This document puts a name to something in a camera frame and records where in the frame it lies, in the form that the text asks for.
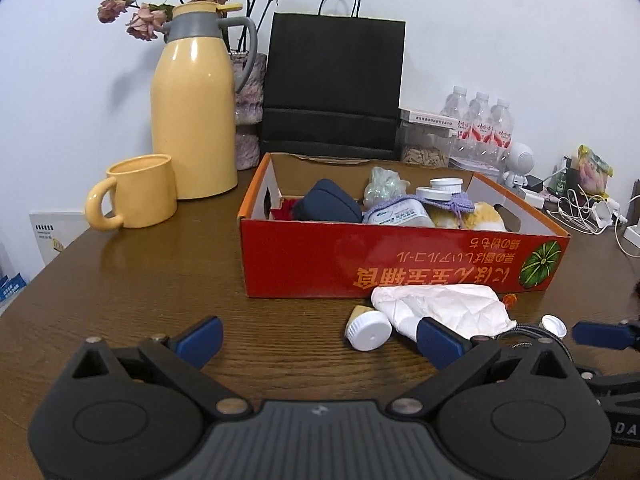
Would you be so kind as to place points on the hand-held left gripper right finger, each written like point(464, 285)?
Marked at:
point(440, 342)

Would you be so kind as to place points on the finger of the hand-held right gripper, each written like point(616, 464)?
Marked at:
point(615, 382)
point(600, 334)

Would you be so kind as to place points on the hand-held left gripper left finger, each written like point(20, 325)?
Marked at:
point(200, 342)

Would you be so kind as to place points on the white plastic bag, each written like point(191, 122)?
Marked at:
point(445, 305)

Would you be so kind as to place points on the white bottle cap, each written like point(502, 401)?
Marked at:
point(555, 326)

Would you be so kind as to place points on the small white bottle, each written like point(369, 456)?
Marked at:
point(370, 332)

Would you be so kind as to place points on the red cardboard box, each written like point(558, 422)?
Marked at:
point(350, 250)

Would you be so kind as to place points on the small orange object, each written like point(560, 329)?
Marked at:
point(508, 301)

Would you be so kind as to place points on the yellow plush toy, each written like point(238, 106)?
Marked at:
point(475, 215)

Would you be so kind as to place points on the white wipes packet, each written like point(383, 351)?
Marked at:
point(395, 215)

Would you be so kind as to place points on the purple knit pouch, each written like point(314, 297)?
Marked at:
point(457, 202)

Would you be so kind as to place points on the white round jar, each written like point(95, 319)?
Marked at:
point(432, 194)
point(446, 185)

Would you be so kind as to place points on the yellow ceramic mug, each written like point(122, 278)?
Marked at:
point(142, 190)

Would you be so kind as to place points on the black power adapter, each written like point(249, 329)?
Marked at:
point(534, 182)

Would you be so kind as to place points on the colourful snack packet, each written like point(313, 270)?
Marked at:
point(595, 167)

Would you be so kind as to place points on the iridescent plastic bag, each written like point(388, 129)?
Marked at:
point(385, 185)

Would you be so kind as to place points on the white booklet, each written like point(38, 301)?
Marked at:
point(55, 237)

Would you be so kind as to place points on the navy zip pouch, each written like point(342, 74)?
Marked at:
point(327, 202)

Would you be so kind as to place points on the white robot-shaped speaker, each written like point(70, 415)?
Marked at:
point(521, 160)

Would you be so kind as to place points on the clear seed container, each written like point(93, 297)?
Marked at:
point(425, 147)

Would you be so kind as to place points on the blue packets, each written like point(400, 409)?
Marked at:
point(10, 292)

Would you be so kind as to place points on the clear water bottle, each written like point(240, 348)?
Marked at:
point(455, 120)
point(480, 125)
point(501, 130)

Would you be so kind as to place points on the small white flat box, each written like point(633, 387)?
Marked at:
point(429, 117)

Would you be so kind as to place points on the yellow thermos jug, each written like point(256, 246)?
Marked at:
point(192, 110)

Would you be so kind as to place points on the pink mottled vase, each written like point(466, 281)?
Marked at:
point(249, 105)

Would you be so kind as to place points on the black paper bag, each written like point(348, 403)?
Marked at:
point(332, 75)

